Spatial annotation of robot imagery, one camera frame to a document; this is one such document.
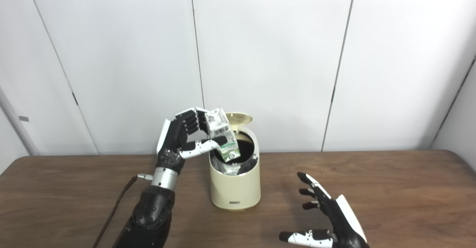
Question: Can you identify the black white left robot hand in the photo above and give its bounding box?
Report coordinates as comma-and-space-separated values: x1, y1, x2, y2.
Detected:
156, 107, 228, 174

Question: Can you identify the dark left wrist cable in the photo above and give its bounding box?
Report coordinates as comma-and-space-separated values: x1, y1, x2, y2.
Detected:
92, 174, 154, 248

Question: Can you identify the small white green milk carton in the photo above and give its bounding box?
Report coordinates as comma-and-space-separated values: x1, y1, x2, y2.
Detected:
205, 107, 241, 163

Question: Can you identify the round cream bin lid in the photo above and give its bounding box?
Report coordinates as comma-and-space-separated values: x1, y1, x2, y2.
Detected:
225, 112, 253, 131

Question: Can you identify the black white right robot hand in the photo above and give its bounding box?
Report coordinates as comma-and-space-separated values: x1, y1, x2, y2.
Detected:
279, 172, 369, 248

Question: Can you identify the cream-colored desktop trash bin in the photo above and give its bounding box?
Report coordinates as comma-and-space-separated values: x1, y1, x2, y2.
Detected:
209, 112, 260, 210

